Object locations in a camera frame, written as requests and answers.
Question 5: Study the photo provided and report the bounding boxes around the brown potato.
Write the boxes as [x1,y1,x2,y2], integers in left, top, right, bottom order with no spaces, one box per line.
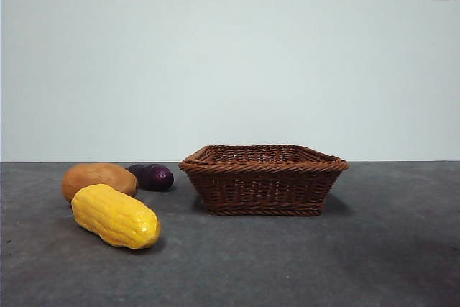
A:
[61,162,139,204]

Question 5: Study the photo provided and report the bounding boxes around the brown wicker basket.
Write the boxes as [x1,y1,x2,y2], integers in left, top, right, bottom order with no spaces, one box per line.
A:
[178,144,349,217]

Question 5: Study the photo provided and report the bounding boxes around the purple sweet potato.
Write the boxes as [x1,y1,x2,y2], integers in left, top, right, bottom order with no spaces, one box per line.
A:
[125,164,175,191]

